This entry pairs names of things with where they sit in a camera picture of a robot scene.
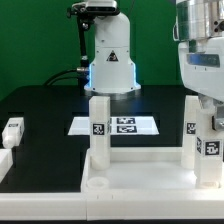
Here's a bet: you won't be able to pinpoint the black cables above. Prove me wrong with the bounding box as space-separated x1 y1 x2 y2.
43 69 88 88

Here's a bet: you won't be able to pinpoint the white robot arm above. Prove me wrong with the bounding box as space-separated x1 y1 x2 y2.
84 0 224 131

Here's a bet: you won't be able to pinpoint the white marker plate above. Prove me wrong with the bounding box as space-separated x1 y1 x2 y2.
68 116 159 135

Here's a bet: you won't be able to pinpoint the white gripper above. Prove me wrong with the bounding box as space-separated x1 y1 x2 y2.
172 19 224 133

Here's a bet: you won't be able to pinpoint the white desk top tray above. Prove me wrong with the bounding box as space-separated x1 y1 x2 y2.
81 147 224 194

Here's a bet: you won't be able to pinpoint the white front rail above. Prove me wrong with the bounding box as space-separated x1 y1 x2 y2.
0 190 224 221

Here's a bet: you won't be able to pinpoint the white left corner block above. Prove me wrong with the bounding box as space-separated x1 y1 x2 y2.
0 149 13 183

